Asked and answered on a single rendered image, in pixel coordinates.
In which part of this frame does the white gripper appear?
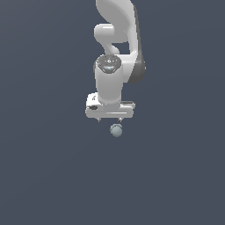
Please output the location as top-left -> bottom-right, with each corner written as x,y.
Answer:
84,92 -> 136,123

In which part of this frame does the small grey-green ball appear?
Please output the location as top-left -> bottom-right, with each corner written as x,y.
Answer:
110,123 -> 124,138

